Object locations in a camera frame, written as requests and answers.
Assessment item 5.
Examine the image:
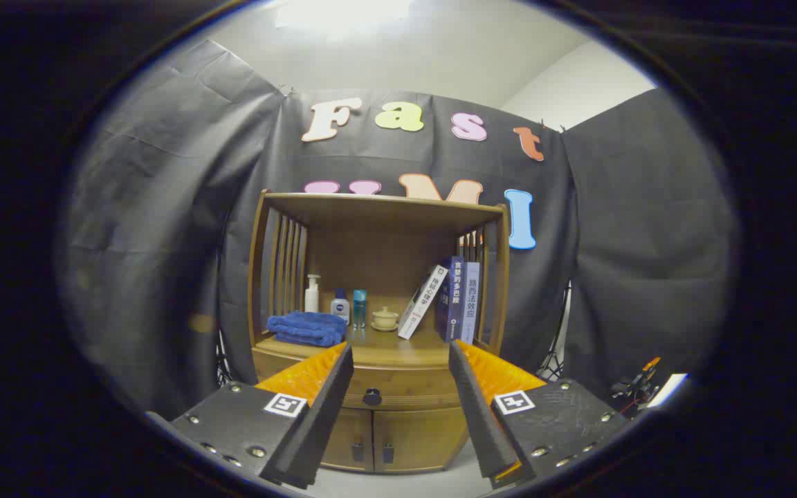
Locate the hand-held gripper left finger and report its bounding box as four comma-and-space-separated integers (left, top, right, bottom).
146, 342, 356, 490

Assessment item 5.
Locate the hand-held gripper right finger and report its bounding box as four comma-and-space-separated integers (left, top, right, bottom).
448, 339, 638, 489

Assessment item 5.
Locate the wooden drawer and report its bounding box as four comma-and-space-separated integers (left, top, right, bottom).
252, 346, 472, 412

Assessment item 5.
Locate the wooden cabinet door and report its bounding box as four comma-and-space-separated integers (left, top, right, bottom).
373, 407, 470, 474
321, 407, 374, 473

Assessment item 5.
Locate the wooden countertop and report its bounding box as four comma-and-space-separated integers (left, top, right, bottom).
255, 325, 493, 369

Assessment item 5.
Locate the wooden cabinet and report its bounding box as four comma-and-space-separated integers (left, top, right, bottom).
246, 190, 512, 474

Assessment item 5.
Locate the blue folded towel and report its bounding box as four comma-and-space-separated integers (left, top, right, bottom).
266, 311, 349, 348

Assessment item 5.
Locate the black tripod stand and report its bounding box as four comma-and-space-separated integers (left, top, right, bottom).
535, 280, 572, 382

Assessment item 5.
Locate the white lotion bottle blue cap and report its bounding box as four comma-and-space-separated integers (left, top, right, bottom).
330, 288, 351, 326

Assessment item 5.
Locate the pale green lidded teacup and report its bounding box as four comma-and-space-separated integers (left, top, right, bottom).
370, 306, 401, 333

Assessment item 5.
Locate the light purple book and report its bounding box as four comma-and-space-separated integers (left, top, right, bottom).
459, 261, 481, 345

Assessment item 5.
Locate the dark blue book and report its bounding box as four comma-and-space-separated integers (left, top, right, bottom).
434, 256, 466, 343

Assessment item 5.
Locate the white book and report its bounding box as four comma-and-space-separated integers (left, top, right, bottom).
397, 265, 449, 340

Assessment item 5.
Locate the orange and black tool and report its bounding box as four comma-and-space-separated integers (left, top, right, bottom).
610, 356, 662, 409

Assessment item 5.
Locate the white flat object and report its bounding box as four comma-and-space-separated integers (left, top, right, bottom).
648, 373, 688, 409

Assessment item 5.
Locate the black backdrop cloth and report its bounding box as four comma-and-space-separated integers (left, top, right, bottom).
59, 38, 742, 423

